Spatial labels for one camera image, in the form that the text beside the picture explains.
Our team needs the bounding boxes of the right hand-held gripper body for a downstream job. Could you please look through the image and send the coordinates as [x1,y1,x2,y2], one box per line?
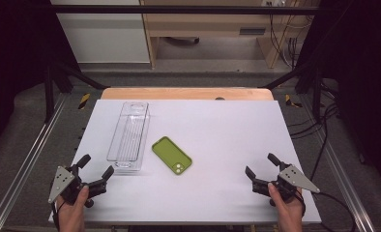
[251,162,322,208]

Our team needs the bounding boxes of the black horizontal frame bar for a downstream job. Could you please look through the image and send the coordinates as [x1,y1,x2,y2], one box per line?
[48,4,322,16]

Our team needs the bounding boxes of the light wooden desk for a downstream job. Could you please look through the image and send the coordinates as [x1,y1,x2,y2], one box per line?
[139,0,319,70]

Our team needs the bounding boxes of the aluminium rail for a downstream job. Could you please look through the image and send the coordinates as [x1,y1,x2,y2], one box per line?
[0,93,68,232]
[299,94,377,232]

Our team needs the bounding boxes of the white power strip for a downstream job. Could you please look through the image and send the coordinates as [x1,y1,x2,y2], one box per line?
[261,0,288,9]

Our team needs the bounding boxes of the green phone case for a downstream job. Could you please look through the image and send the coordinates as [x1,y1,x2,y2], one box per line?
[151,135,193,176]

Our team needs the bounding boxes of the clear plastic container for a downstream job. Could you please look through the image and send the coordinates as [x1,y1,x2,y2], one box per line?
[105,101,152,177]

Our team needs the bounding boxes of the white cabinet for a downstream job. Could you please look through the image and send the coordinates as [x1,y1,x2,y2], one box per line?
[49,0,151,65]

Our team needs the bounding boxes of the wooden table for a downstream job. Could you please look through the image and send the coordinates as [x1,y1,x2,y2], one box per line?
[100,86,275,102]

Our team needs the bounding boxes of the chair base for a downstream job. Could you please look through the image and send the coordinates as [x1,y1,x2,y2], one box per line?
[161,36,201,46]

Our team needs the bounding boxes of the yellow black tape marker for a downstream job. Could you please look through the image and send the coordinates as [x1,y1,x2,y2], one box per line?
[77,93,92,111]
[283,93,304,109]

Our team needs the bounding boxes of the tangle of black cables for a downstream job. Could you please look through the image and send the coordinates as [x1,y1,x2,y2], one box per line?
[268,12,310,70]

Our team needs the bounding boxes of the person's right hand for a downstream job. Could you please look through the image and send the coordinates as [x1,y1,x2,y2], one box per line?
[267,182,306,232]

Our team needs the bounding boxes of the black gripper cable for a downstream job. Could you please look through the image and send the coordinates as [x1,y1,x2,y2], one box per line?
[317,190,359,232]
[50,202,61,232]

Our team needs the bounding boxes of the person's left hand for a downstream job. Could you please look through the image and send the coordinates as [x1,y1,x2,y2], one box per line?
[56,185,91,232]

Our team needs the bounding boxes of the black curtain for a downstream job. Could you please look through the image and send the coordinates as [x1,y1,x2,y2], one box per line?
[0,0,80,160]
[295,0,381,189]

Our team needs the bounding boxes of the black stand leg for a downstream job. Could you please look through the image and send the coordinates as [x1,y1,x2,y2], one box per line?
[258,60,326,124]
[43,60,111,124]

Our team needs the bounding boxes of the black floor cables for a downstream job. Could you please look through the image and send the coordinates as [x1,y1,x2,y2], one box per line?
[287,79,341,182]

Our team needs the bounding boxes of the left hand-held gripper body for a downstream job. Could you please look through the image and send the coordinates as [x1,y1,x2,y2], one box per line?
[47,163,109,208]

